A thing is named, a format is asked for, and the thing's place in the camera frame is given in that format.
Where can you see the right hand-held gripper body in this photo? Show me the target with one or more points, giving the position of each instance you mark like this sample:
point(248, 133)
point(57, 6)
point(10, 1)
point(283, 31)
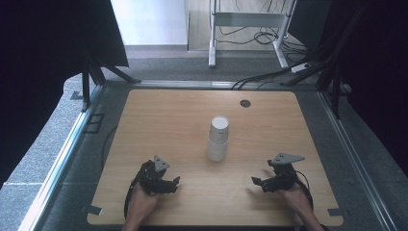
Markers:
point(284, 174)

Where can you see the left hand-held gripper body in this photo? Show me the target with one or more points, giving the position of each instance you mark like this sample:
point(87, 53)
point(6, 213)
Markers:
point(153, 178)

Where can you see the stack of white paper cups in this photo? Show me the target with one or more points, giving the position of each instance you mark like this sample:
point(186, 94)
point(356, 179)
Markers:
point(218, 138)

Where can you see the person's left hand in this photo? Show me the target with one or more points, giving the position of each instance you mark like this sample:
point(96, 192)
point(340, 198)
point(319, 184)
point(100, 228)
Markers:
point(141, 202)

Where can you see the person's right hand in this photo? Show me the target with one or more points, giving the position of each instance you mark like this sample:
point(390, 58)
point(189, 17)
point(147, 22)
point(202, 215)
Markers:
point(296, 199)

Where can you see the white power strip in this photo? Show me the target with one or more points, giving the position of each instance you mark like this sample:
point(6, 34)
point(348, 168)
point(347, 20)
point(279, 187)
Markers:
point(300, 67)

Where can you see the black metal stand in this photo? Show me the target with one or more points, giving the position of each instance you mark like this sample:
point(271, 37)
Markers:
point(330, 57)
point(91, 75)

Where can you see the dark curtain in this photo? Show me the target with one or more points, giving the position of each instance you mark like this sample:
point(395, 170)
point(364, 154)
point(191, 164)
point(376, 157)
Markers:
point(378, 70)
point(41, 64)

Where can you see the aluminium rail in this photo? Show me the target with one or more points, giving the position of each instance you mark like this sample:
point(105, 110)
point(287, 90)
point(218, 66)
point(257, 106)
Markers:
point(61, 160)
point(359, 154)
point(192, 84)

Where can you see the black rectangular floor frame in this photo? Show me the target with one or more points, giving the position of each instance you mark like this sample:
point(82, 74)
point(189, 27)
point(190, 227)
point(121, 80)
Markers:
point(86, 128)

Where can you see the white metal desk frame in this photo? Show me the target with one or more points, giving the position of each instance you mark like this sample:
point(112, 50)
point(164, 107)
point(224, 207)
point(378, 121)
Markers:
point(248, 19)

